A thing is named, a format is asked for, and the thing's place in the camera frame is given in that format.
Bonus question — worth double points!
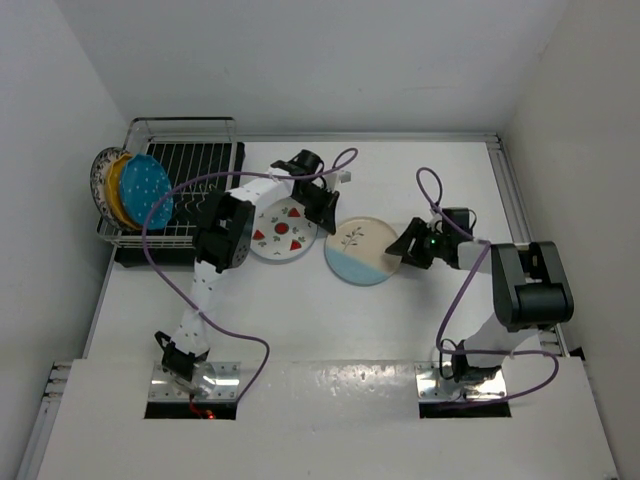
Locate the silver wire dish rack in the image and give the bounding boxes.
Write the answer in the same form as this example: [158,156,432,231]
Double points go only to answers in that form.
[112,116,245,249]

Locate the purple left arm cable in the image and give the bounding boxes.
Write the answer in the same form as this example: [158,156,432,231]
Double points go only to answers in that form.
[141,147,360,419]

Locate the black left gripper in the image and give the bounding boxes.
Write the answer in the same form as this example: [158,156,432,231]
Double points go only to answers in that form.
[293,185,340,235]

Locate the metal base plate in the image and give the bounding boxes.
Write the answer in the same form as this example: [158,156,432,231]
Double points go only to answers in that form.
[414,361,507,403]
[147,362,240,403]

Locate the cream blue leaf plate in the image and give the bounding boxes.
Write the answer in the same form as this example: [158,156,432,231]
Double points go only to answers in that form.
[324,216,401,287]

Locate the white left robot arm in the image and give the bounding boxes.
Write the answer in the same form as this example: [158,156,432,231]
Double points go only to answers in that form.
[155,150,339,396]

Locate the teal polka dot plate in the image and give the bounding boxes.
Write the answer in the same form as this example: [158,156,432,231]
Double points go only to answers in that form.
[118,154,172,231]

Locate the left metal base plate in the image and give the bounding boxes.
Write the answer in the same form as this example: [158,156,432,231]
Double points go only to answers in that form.
[147,362,240,403]

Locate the white watermelon pattern plate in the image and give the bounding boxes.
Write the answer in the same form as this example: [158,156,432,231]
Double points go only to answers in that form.
[251,198,318,263]

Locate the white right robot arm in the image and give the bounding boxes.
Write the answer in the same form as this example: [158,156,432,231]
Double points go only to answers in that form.
[385,207,574,382]

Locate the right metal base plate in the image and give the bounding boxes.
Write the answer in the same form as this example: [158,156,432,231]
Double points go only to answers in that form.
[414,361,507,403]

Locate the blue floral rim plate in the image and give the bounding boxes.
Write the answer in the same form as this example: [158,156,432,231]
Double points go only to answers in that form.
[90,147,125,230]

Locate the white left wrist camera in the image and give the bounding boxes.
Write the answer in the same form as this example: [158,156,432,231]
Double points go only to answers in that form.
[336,170,351,184]

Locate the black drip tray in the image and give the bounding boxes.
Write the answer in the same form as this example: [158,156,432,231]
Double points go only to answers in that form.
[115,142,245,268]

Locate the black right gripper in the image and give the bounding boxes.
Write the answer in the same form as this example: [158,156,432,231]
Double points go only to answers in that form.
[387,219,449,271]

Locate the yellow polka dot plate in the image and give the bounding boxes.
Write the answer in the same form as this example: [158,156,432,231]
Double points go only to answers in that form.
[105,152,141,232]

